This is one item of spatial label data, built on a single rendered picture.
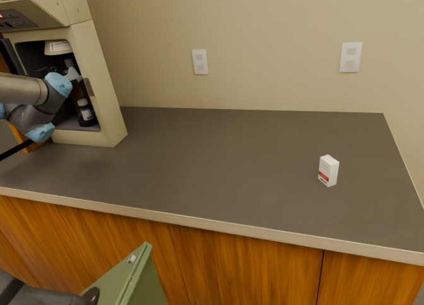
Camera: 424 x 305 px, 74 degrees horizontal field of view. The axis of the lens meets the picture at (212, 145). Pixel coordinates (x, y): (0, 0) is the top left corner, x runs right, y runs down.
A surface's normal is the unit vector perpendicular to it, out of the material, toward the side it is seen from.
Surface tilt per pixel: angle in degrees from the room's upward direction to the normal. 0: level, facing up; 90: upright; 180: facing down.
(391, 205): 0
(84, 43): 90
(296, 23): 90
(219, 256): 90
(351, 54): 90
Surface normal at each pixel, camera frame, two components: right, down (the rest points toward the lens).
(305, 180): -0.14, -0.85
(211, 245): -0.30, 0.53
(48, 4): 0.95, 0.07
